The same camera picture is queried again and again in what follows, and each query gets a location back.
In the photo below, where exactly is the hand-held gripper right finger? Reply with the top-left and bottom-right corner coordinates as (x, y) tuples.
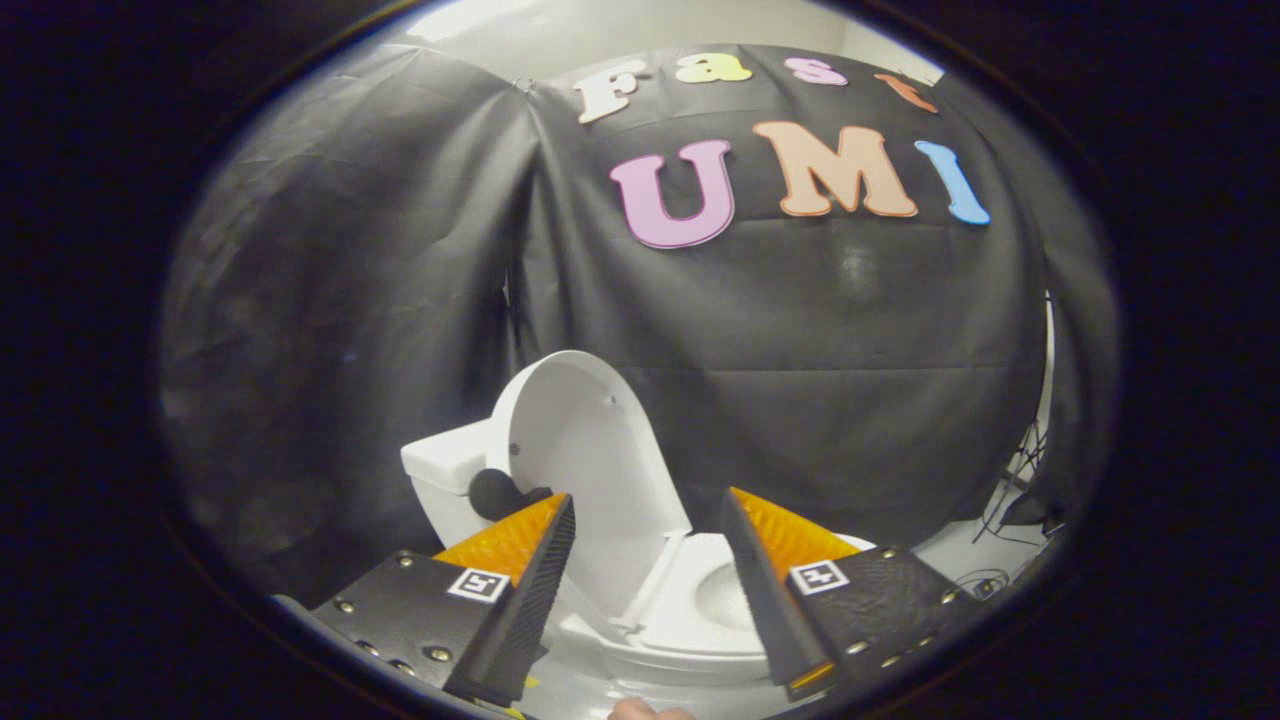
(721, 487), (988, 702)

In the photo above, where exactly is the black backdrop cloth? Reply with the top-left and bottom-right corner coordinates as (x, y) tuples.
(160, 42), (1120, 607)

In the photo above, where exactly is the black cable bundle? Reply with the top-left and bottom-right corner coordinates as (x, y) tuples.
(952, 480), (1063, 603)

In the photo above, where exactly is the black tripod stand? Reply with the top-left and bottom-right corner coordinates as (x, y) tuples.
(998, 418), (1053, 531)

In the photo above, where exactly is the black round foam object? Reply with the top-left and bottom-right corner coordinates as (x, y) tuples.
(468, 467), (553, 523)

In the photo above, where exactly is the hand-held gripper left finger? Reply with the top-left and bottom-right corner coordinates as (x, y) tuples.
(312, 492), (578, 706)

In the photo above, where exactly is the white ceramic toilet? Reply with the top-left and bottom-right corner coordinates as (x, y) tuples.
(400, 428), (878, 689)

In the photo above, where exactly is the white toilet lid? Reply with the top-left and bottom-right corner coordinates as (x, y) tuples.
(486, 349), (694, 629)

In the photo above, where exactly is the white toilet seat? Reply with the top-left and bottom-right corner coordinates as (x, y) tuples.
(636, 531), (877, 661)

